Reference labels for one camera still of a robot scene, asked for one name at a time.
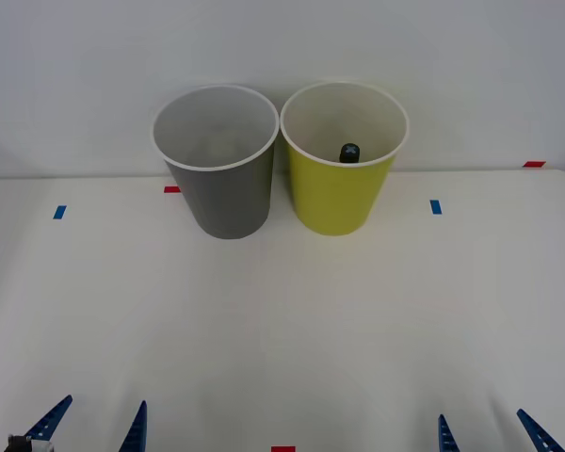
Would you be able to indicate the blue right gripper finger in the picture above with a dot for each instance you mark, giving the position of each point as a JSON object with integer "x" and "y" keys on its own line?
{"x": 539, "y": 435}
{"x": 445, "y": 438}

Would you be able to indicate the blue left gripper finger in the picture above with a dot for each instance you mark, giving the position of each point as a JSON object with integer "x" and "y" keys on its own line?
{"x": 135, "y": 431}
{"x": 49, "y": 421}

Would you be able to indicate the yellow bottle with black cap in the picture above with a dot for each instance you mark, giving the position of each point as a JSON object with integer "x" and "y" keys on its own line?
{"x": 349, "y": 153}

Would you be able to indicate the grey plastic waste bin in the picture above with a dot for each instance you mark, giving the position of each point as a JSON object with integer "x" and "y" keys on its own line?
{"x": 230, "y": 198}

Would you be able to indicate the yellow-green plastic waste bin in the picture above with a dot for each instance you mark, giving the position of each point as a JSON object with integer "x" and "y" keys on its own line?
{"x": 339, "y": 198}

